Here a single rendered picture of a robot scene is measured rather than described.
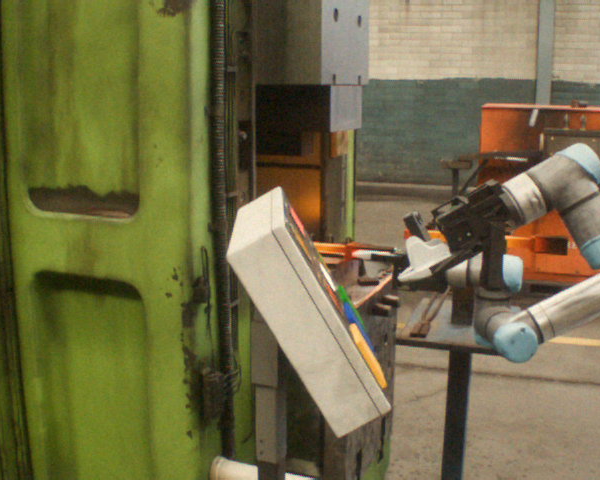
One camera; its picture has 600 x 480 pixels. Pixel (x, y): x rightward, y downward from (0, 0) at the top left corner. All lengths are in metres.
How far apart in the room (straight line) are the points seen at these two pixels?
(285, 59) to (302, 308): 0.69
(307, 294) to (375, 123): 8.34
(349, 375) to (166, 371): 0.54
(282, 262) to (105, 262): 0.59
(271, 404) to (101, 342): 0.53
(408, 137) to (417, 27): 1.32
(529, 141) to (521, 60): 4.09
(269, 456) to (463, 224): 0.46
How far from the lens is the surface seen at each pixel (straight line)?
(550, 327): 1.47
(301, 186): 1.91
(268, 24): 1.49
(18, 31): 1.52
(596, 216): 1.20
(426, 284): 1.60
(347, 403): 0.95
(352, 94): 1.62
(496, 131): 5.01
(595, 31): 9.10
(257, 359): 1.10
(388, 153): 9.20
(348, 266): 1.66
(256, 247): 0.89
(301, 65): 1.46
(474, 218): 1.16
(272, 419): 1.13
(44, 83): 1.53
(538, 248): 1.92
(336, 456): 1.64
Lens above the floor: 1.36
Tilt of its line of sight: 12 degrees down
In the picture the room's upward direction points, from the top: straight up
